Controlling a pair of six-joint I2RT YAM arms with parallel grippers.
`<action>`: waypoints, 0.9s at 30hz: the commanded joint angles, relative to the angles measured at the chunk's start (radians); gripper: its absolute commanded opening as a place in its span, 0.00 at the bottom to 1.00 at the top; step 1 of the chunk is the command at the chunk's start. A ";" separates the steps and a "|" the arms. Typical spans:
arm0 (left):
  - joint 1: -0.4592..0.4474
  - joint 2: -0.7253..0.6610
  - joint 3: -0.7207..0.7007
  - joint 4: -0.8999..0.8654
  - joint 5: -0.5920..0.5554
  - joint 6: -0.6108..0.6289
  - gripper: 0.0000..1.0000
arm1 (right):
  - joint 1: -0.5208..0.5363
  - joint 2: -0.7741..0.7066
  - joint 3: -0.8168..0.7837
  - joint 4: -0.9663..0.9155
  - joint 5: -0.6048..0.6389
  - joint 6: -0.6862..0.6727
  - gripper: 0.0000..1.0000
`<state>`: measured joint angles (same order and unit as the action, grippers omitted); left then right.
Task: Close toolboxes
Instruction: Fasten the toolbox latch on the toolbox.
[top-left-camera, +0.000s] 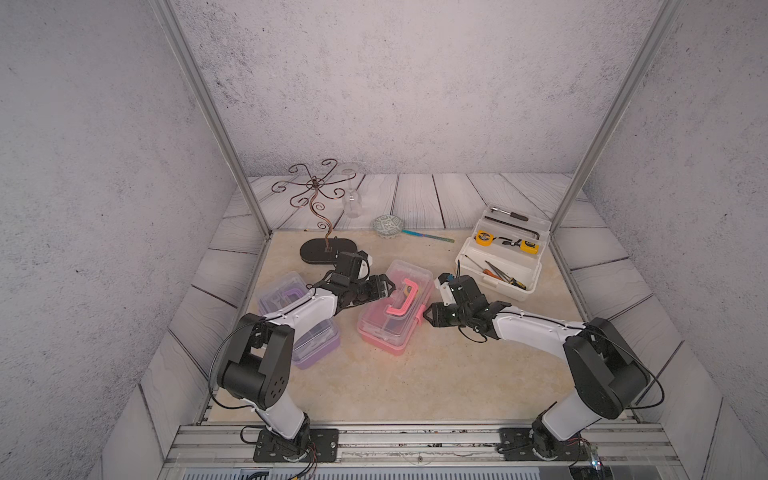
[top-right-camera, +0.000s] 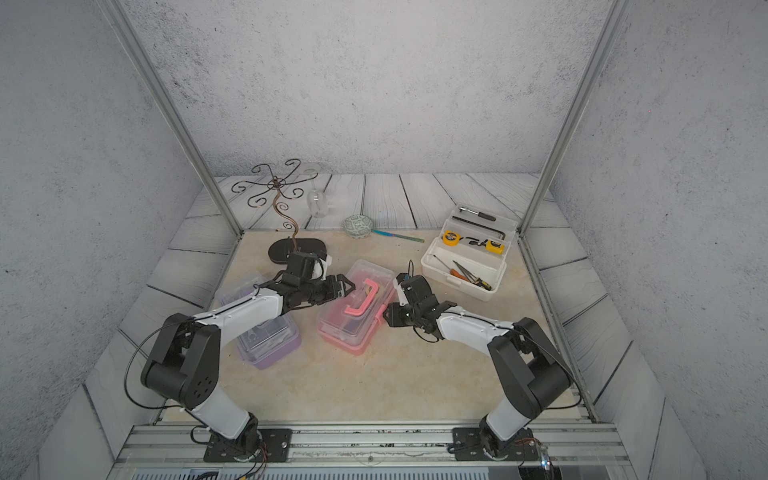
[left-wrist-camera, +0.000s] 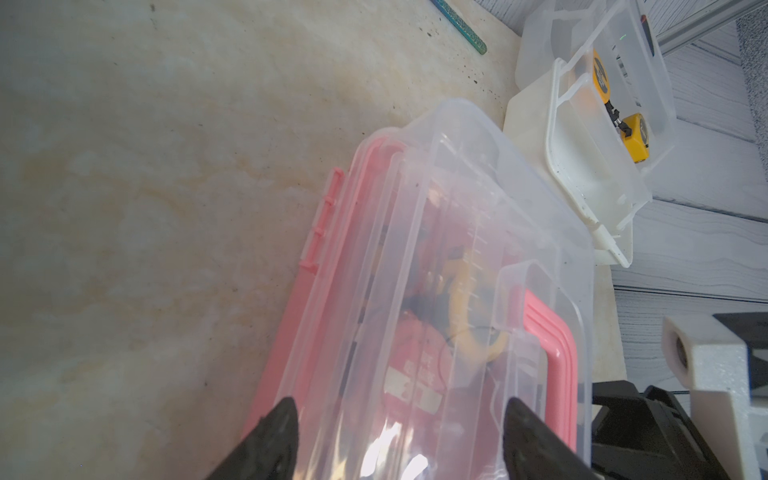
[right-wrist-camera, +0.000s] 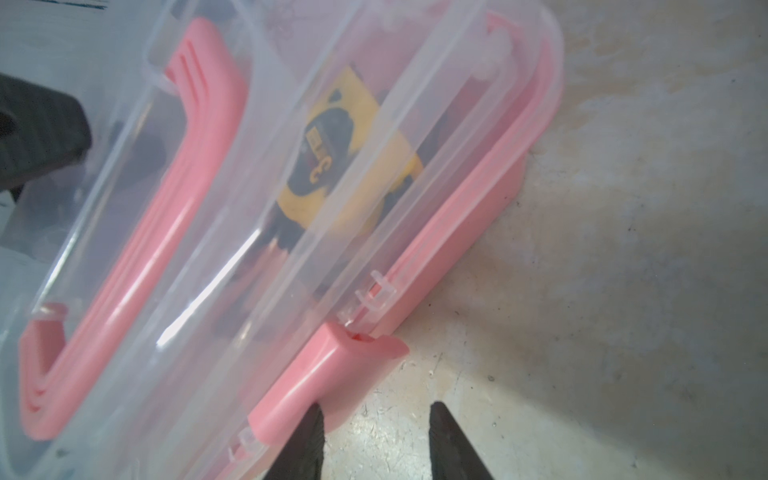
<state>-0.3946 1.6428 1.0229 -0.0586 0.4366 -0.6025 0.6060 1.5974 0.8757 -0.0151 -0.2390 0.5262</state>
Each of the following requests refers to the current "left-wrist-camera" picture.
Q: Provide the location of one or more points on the yellow tape measure left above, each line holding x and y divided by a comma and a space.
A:
600, 78

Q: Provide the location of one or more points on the yellow tape measure pink box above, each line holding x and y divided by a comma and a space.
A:
471, 289

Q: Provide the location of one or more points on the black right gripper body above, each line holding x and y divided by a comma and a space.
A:
647, 435

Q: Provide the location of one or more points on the long black hex key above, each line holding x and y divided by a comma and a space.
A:
648, 34

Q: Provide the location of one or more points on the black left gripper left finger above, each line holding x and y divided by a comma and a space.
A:
269, 451

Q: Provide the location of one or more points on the yellow tape measure right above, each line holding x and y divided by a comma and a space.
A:
635, 137

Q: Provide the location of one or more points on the right aluminium frame post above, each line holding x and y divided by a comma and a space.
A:
712, 16

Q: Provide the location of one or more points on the pink toolbox with clear lid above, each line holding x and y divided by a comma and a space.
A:
447, 186

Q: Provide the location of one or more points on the white toolbox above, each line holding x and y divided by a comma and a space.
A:
558, 122

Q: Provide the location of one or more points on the teal pen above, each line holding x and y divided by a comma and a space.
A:
461, 25

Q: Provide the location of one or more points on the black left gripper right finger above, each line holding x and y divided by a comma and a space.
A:
532, 451

